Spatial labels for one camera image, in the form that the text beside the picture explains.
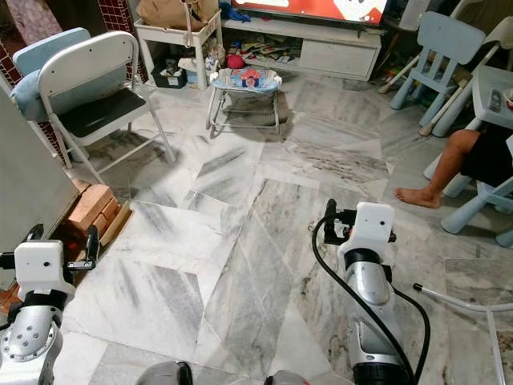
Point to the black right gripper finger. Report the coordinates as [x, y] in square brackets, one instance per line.
[330, 223]

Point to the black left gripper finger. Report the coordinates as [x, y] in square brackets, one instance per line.
[34, 233]
[93, 245]

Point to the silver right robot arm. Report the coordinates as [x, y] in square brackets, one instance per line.
[369, 297]

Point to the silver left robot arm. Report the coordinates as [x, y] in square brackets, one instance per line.
[32, 345]

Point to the grey fridge door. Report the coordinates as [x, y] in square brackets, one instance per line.
[32, 176]

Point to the flat brown cardboard sheet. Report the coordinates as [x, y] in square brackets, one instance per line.
[120, 224]

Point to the person's bare leg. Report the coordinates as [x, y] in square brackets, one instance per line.
[453, 160]

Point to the light blue plastic stool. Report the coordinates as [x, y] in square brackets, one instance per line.
[477, 208]

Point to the light wooden stick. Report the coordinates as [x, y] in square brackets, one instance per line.
[445, 108]
[401, 72]

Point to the grey right robot leg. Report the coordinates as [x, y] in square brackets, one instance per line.
[288, 378]

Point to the white television stand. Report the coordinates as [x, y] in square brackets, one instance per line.
[337, 56]

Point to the white folding chair black seat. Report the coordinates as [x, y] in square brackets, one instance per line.
[88, 68]

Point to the black storage bin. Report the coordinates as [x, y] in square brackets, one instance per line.
[170, 77]

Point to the pile of colourful books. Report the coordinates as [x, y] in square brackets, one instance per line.
[264, 50]

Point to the light blue padded chair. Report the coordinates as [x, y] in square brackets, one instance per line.
[48, 48]

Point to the red round toy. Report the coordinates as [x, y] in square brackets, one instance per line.
[235, 62]

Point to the pink patterned cloth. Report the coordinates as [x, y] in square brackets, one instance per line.
[32, 20]

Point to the flat screen television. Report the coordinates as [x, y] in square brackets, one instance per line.
[313, 6]

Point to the light blue child chair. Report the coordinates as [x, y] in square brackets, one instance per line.
[449, 36]

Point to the white shelf cart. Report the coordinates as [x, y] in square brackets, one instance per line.
[172, 34]

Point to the blue cloth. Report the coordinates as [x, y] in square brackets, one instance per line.
[234, 13]

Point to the brown paper bag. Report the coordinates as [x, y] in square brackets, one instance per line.
[168, 14]

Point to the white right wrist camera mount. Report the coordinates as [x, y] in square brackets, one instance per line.
[373, 224]

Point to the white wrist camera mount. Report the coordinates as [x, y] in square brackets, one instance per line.
[373, 224]
[42, 265]

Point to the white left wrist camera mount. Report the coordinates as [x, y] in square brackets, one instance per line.
[42, 265]

